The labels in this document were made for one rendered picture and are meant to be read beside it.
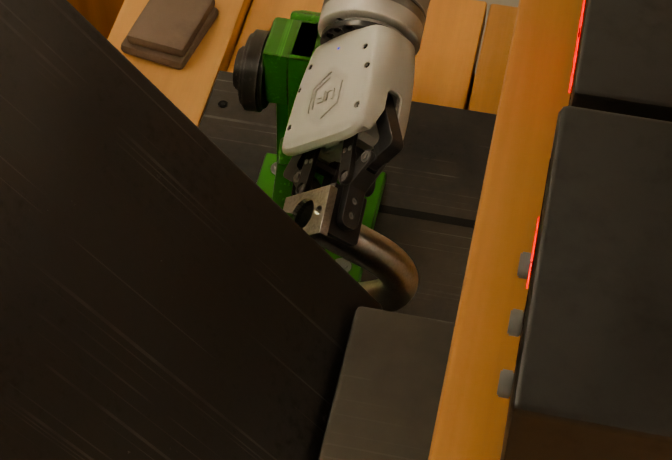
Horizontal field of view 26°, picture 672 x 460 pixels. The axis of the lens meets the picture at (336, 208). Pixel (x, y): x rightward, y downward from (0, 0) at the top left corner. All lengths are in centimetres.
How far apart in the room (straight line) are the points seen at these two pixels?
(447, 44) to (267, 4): 22
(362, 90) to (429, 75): 58
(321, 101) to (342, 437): 29
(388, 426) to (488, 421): 35
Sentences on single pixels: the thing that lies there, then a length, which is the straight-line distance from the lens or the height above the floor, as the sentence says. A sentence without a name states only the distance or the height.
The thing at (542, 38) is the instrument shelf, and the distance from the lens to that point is 78.
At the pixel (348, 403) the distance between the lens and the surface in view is 99.
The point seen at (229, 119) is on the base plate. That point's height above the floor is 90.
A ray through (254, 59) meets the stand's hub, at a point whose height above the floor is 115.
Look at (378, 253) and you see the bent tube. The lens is 112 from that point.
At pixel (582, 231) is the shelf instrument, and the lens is 61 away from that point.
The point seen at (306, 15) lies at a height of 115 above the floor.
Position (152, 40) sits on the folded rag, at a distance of 165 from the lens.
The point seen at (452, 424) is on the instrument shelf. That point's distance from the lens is 64.
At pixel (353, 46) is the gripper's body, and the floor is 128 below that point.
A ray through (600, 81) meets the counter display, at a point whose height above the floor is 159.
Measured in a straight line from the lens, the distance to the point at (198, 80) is 164.
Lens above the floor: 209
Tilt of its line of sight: 52 degrees down
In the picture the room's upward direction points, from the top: straight up
